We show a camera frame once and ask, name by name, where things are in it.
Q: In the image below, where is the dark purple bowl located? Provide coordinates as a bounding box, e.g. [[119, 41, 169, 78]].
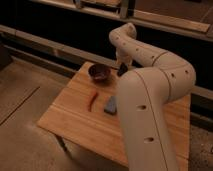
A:
[[88, 64, 111, 82]]

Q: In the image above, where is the table leg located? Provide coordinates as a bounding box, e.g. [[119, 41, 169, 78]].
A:
[[55, 135, 68, 152]]

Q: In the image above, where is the blue-grey sponge block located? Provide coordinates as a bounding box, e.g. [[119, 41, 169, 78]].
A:
[[104, 96, 117, 115]]

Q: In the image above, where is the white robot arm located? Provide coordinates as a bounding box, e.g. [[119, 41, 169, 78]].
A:
[[109, 23, 196, 171]]

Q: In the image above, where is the wooden table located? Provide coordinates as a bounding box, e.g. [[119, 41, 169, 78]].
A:
[[38, 62, 190, 171]]

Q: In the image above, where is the black eraser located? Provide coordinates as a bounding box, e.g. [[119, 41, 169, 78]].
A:
[[117, 63, 128, 77]]

